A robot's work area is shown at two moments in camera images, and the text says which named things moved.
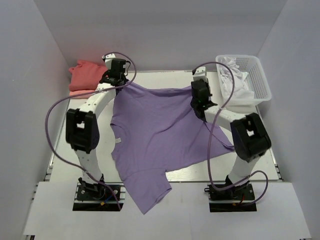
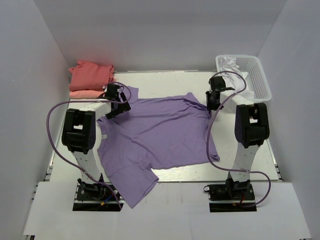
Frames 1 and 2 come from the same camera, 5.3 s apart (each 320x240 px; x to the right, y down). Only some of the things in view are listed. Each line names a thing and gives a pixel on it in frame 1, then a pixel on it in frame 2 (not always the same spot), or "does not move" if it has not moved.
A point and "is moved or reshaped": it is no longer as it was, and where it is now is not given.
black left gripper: x=119 y=85 → x=119 y=109
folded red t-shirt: x=86 y=75 does not move
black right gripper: x=197 y=110 → x=213 y=100
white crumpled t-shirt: x=240 y=91 does not move
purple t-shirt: x=154 y=131 is moved or reshaped
